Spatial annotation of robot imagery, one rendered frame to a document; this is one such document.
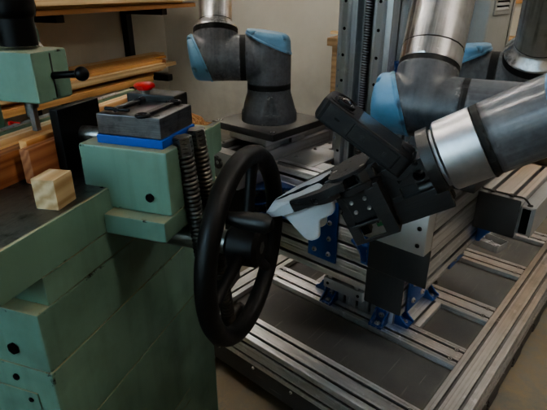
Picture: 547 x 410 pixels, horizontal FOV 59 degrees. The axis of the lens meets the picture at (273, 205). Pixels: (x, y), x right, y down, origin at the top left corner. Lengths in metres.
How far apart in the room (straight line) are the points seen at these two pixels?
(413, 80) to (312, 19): 3.42
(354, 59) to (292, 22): 2.88
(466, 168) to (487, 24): 0.96
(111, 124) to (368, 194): 0.35
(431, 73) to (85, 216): 0.46
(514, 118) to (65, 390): 0.62
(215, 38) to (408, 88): 0.75
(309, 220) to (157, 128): 0.23
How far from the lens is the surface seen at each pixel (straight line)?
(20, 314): 0.66
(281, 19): 4.12
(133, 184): 0.67
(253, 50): 1.26
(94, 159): 0.69
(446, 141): 0.50
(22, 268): 0.60
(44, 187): 0.64
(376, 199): 0.52
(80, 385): 0.75
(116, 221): 0.68
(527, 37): 0.94
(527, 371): 1.86
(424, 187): 0.53
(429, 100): 0.60
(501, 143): 0.49
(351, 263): 1.22
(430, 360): 1.46
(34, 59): 0.75
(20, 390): 0.75
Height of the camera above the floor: 1.15
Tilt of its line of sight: 25 degrees down
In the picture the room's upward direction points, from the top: straight up
